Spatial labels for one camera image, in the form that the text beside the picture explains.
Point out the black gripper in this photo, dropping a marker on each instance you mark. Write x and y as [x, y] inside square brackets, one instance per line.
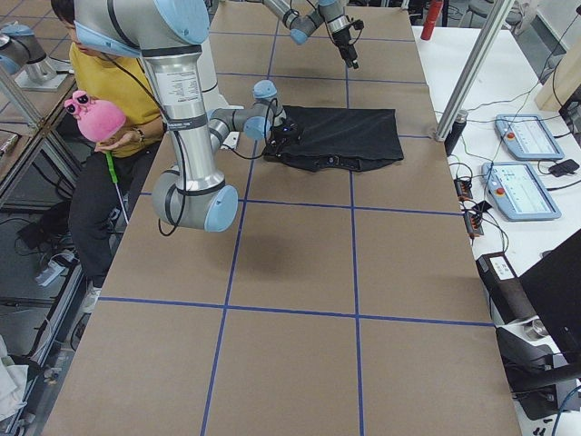
[286, 132]
[341, 40]

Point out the black graphic t-shirt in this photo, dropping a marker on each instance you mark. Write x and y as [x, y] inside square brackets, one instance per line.
[357, 140]

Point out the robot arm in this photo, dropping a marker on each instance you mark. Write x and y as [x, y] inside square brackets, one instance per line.
[331, 14]
[168, 36]

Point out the red bottle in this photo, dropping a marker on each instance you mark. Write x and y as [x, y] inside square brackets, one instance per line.
[430, 22]

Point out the black bottle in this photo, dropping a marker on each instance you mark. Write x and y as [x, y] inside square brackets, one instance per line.
[456, 131]

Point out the person in yellow shirt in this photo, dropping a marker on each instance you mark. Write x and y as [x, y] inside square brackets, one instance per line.
[119, 165]

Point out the pink plush toy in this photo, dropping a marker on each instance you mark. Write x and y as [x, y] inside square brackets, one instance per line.
[97, 119]

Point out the upper teach pendant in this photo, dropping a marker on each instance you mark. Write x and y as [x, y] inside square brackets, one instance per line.
[527, 137]

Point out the teach pendant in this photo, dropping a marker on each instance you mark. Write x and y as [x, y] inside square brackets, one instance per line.
[527, 137]
[516, 191]

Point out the lower teach pendant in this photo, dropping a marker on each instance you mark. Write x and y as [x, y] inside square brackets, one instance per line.
[516, 191]

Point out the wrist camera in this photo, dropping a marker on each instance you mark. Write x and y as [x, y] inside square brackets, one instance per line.
[357, 24]

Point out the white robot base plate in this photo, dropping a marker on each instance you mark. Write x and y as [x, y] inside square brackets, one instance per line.
[231, 141]

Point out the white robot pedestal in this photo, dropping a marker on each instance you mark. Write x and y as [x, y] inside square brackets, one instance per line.
[207, 77]

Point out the aluminium frame post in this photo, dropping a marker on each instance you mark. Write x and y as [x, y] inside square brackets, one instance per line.
[476, 58]

